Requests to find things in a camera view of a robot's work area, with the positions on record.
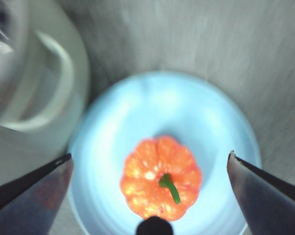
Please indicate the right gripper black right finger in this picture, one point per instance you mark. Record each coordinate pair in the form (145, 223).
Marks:
(267, 203)

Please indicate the orange toy pumpkin green stem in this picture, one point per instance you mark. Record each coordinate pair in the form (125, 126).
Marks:
(142, 176)

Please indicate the pale green electric steamer pot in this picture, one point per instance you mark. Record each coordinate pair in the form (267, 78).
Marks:
(39, 137)

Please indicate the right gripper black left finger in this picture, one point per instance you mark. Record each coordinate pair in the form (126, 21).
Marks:
(32, 203)

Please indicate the blue round plate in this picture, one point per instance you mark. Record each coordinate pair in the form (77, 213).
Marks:
(162, 105)

